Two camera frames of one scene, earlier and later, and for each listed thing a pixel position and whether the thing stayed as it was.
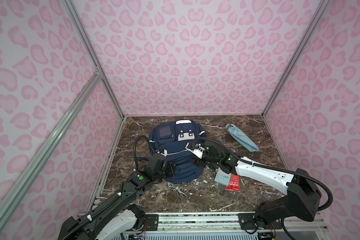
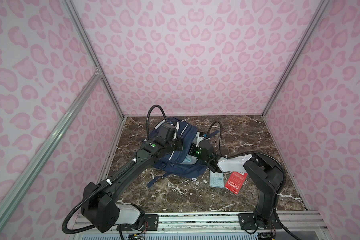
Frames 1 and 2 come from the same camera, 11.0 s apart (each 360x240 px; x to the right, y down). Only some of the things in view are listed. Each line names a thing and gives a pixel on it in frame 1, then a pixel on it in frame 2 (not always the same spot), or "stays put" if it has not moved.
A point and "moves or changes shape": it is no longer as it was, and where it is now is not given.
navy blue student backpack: (171, 138) moves or changes shape
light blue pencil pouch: (242, 138) → (189, 160)
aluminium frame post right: (320, 11) stays put
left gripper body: (167, 171) → (176, 144)
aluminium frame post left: (100, 71) stays put
